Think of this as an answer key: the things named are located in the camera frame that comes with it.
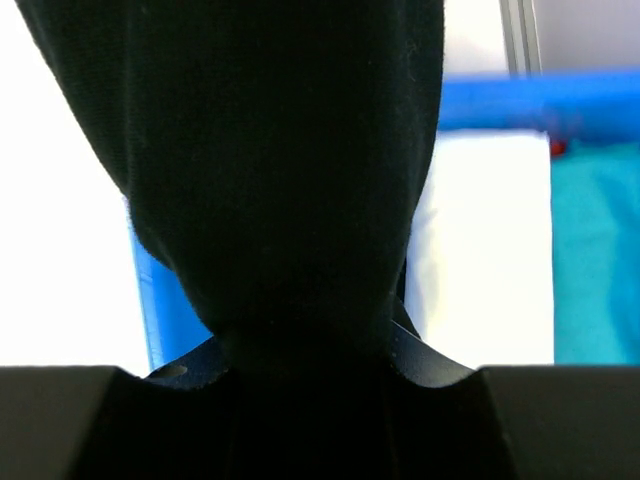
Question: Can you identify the right aluminium frame post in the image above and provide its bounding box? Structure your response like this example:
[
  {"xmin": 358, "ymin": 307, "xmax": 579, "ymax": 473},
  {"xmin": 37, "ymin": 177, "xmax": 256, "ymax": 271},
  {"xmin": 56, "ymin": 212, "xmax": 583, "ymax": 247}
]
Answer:
[{"xmin": 499, "ymin": 0, "xmax": 541, "ymax": 77}]

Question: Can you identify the rolled teal t-shirt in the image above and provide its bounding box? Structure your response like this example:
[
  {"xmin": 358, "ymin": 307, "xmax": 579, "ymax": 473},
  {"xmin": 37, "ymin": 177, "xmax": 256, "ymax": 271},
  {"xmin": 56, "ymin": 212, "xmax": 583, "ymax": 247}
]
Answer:
[{"xmin": 551, "ymin": 143, "xmax": 639, "ymax": 365}]

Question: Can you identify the black t-shirt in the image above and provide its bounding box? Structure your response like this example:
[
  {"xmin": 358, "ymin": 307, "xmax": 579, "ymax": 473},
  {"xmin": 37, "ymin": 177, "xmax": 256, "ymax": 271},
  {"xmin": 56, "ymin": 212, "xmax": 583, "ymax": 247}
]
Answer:
[{"xmin": 18, "ymin": 1, "xmax": 444, "ymax": 479}]

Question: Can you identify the rolled white t-shirt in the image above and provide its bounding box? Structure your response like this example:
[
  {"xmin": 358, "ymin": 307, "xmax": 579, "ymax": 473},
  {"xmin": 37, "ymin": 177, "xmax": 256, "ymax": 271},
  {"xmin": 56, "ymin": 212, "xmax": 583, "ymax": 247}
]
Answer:
[{"xmin": 405, "ymin": 130, "xmax": 554, "ymax": 369}]

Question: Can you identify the blue plastic bin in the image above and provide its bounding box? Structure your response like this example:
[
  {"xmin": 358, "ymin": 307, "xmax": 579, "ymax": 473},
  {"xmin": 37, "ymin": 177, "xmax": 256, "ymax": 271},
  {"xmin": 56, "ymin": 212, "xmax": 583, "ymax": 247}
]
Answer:
[{"xmin": 131, "ymin": 71, "xmax": 639, "ymax": 369}]

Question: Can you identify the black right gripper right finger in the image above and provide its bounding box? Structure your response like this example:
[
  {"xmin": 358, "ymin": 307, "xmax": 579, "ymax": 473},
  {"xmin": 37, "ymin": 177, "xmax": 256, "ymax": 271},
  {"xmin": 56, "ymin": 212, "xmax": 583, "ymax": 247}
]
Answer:
[{"xmin": 390, "ymin": 300, "xmax": 639, "ymax": 479}]

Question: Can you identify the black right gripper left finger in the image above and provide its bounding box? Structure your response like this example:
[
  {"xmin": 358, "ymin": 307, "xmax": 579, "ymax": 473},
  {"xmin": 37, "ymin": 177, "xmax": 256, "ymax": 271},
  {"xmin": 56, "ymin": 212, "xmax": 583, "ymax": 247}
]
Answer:
[{"xmin": 1, "ymin": 339, "xmax": 232, "ymax": 479}]

